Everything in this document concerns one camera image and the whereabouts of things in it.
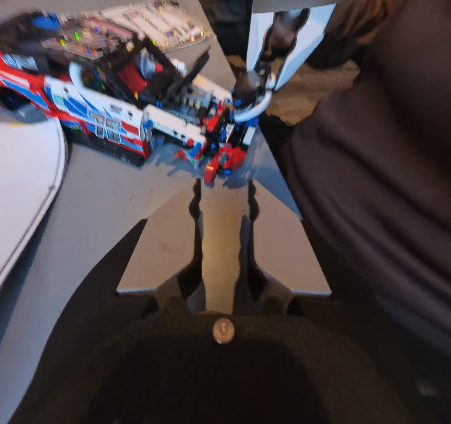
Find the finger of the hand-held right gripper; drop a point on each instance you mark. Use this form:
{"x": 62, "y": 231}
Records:
{"x": 255, "y": 40}
{"x": 312, "y": 33}

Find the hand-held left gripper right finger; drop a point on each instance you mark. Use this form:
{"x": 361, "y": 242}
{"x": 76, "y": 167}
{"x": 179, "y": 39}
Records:
{"x": 285, "y": 255}

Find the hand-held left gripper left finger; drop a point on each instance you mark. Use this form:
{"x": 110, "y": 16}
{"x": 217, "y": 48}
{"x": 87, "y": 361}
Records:
{"x": 162, "y": 251}

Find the black white brick bumper assembly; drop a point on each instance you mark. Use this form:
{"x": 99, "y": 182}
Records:
{"x": 246, "y": 92}

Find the red white blue brick race car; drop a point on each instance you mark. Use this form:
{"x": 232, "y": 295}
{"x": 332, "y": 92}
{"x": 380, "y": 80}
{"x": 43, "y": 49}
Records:
{"x": 116, "y": 117}

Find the white instruction booklet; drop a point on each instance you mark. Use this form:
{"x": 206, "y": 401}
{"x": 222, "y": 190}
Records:
{"x": 24, "y": 177}

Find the person's right forearm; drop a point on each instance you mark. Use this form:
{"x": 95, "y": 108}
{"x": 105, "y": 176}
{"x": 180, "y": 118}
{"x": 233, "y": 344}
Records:
{"x": 387, "y": 18}

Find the grey desk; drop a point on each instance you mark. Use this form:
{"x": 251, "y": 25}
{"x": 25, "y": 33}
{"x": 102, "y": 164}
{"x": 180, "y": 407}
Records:
{"x": 105, "y": 191}

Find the holographic sticker sheet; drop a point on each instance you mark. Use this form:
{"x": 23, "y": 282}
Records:
{"x": 158, "y": 22}

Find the person's brown shirt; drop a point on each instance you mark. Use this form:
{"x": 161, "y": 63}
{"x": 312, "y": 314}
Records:
{"x": 370, "y": 202}

